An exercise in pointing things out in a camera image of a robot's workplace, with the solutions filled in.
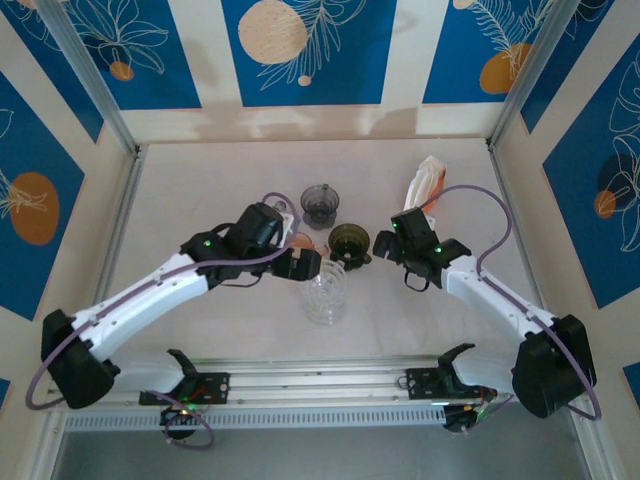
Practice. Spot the orange filter holder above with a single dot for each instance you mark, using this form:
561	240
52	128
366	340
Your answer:
442	177

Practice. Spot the clear ribbed coffee dripper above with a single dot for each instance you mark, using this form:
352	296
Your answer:
327	280

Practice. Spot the aluminium frame post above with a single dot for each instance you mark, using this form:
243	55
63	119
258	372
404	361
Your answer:
95	85
530	65

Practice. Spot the clear glass server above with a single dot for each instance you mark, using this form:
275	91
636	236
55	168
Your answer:
322	312

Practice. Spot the grey transparent coffee dripper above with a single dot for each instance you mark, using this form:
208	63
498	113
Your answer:
320	200

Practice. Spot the long aluminium base rail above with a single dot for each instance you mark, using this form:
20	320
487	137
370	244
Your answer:
320	380

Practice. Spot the olive green coffee dripper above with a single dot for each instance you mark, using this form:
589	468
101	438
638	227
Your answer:
350	240

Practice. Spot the orange transparent coffee dripper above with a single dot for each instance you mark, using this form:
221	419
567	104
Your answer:
306	241

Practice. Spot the aluminium frame leg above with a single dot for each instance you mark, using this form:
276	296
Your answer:
47	450
595	450

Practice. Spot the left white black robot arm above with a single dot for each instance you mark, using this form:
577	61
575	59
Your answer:
140	300

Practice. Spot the aluminium side rail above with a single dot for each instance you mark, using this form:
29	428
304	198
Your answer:
510	200
125	200

